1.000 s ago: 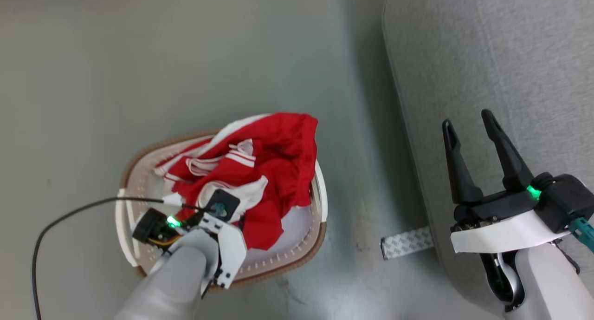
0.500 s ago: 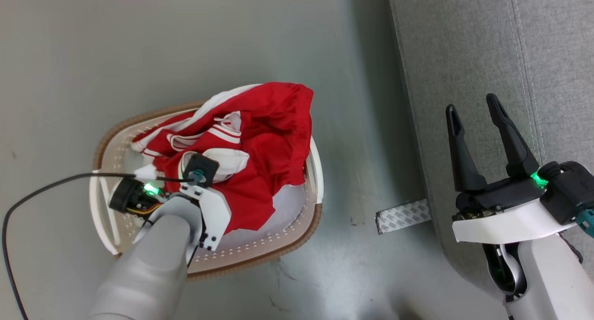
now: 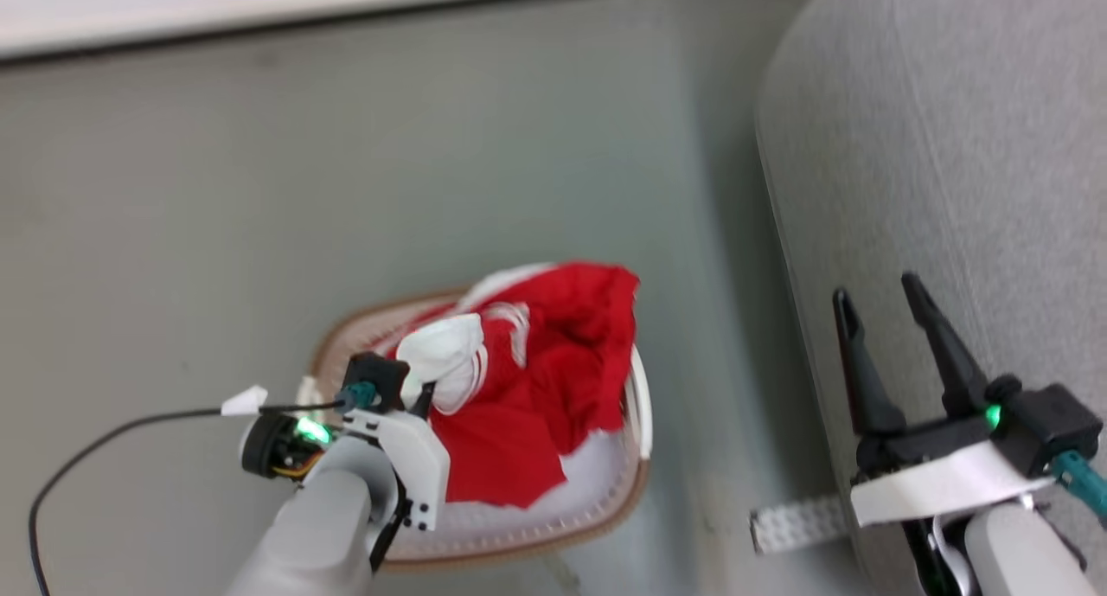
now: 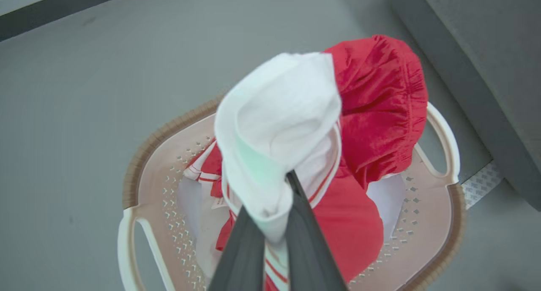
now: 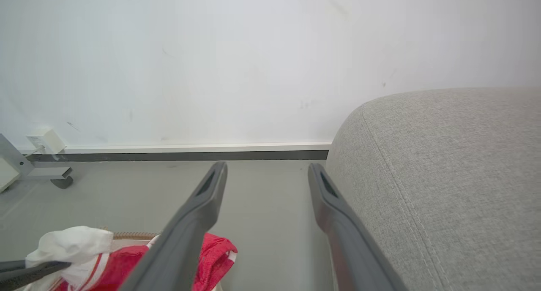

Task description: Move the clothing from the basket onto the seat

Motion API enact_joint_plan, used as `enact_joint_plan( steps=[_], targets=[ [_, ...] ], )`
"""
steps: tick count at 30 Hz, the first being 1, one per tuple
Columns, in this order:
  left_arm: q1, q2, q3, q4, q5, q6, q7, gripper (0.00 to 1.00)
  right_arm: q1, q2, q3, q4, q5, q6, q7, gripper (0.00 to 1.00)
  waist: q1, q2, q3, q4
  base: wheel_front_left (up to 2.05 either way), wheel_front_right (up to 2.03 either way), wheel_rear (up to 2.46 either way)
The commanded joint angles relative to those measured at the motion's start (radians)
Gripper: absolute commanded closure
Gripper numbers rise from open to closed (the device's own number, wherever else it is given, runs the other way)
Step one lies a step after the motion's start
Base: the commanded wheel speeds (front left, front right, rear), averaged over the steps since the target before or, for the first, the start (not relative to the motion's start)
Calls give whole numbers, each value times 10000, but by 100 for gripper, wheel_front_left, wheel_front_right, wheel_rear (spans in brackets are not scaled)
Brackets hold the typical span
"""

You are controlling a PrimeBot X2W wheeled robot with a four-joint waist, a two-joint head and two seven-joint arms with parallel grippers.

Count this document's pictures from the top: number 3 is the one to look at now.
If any teal cable connector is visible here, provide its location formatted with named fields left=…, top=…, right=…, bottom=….
left=1050, top=451, right=1107, bottom=522

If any grey fabric sofa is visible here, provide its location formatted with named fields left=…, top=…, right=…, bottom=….
left=755, top=0, right=1107, bottom=596

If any thin black cable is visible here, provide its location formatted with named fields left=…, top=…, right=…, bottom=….
left=29, top=399, right=349, bottom=596

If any white garment with red stripes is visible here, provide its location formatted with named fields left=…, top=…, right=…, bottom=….
left=395, top=312, right=487, bottom=416

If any white cable tag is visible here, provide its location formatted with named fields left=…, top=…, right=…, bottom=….
left=221, top=385, right=270, bottom=418

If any white basket with brown rim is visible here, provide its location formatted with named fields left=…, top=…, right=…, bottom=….
left=298, top=261, right=654, bottom=573

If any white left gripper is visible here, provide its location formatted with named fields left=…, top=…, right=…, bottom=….
left=342, top=381, right=451, bottom=533

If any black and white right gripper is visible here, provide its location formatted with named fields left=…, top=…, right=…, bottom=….
left=832, top=272, right=1058, bottom=529

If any white perforated strap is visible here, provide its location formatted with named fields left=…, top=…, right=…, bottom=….
left=749, top=494, right=854, bottom=555

